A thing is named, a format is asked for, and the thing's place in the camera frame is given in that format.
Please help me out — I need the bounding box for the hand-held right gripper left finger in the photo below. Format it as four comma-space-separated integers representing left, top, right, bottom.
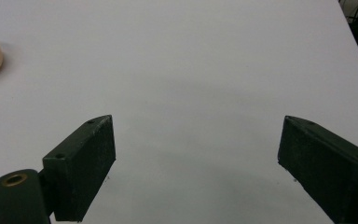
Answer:
0, 114, 117, 224

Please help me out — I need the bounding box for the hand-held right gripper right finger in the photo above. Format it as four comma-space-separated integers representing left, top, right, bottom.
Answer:
277, 115, 358, 224

